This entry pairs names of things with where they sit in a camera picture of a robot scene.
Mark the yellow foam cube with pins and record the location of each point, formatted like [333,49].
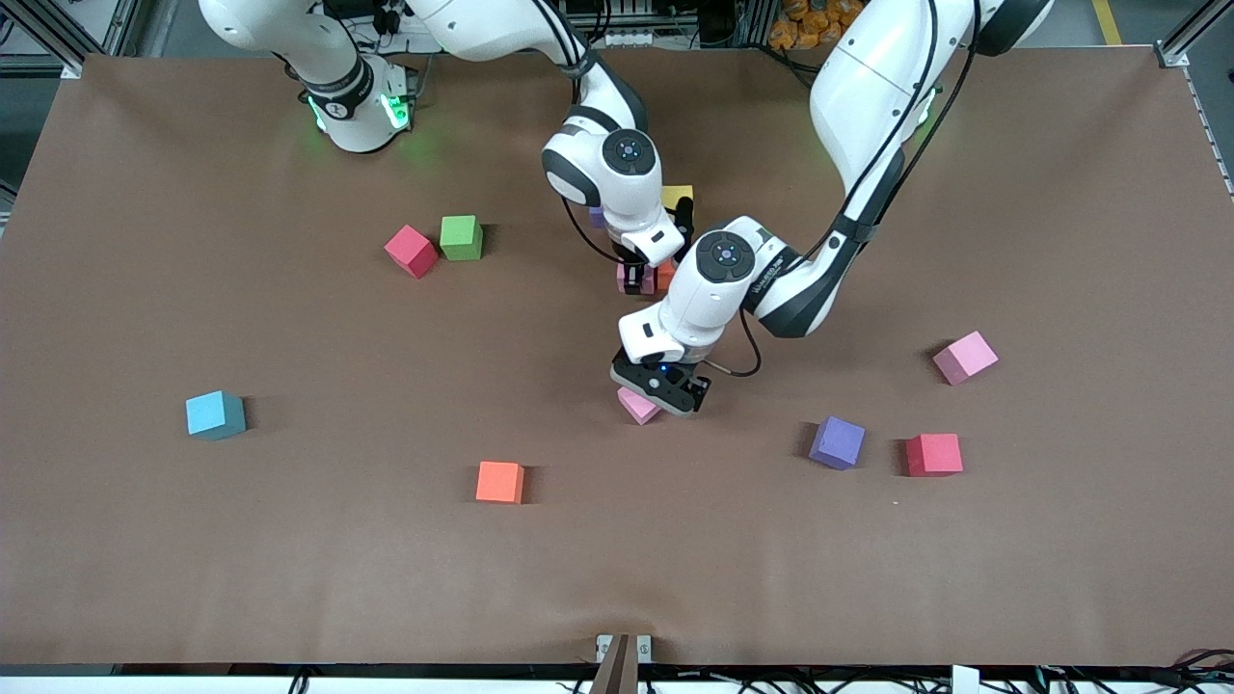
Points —
[678,197]

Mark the pink foam cube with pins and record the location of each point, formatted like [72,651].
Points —
[965,358]
[650,281]
[638,406]

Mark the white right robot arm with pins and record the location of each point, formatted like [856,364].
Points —
[617,183]

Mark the orange mesh bag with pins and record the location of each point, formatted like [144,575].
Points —
[810,24]

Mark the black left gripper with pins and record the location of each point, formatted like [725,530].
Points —
[698,397]

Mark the blue foam cube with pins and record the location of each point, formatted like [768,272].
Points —
[215,414]

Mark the orange foam cube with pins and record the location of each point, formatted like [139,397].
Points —
[500,482]
[664,276]

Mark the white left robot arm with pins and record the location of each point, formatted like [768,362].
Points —
[868,87]

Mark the red foam cube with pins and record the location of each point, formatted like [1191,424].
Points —
[933,455]
[412,252]

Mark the metal clamp bracket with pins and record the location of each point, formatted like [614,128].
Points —
[622,665]

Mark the brown table cover sheet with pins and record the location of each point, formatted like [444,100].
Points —
[617,559]

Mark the purple foam cube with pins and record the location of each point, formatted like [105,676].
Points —
[597,218]
[837,442]

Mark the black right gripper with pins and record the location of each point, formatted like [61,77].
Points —
[633,280]

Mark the green foam cube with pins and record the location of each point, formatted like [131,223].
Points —
[461,238]

